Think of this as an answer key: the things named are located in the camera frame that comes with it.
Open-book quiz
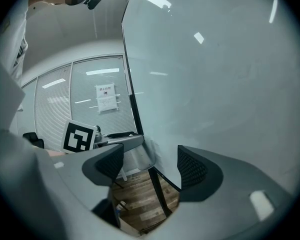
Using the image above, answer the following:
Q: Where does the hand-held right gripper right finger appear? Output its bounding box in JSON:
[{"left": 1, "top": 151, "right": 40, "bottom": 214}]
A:
[{"left": 176, "top": 145, "right": 295, "bottom": 232}]

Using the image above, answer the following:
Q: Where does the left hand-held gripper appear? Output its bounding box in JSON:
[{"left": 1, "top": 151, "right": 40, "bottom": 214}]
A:
[{"left": 60, "top": 120, "right": 145, "bottom": 154}]

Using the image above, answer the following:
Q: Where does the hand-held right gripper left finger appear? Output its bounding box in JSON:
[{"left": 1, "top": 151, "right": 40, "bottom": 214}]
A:
[{"left": 49, "top": 143, "right": 125, "bottom": 212}]

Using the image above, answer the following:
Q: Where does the person's left forearm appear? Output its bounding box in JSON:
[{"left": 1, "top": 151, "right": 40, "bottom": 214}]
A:
[{"left": 46, "top": 149, "right": 66, "bottom": 158}]

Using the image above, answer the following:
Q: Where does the large white projection board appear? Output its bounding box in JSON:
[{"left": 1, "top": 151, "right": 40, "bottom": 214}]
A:
[{"left": 121, "top": 0, "right": 300, "bottom": 218}]

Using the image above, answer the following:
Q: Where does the small white blue bottle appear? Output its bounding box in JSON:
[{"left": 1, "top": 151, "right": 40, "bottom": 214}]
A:
[{"left": 115, "top": 200, "right": 128, "bottom": 212}]

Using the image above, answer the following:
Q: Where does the white paper notice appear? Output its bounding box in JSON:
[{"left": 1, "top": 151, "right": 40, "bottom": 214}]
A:
[{"left": 94, "top": 83, "right": 121, "bottom": 115}]

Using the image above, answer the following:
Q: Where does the black office chair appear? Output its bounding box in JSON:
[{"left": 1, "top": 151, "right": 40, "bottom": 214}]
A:
[{"left": 22, "top": 131, "right": 45, "bottom": 149}]

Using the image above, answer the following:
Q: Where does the person's white shirt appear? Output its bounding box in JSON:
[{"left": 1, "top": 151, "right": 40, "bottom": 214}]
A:
[{"left": 0, "top": 0, "right": 31, "bottom": 112}]

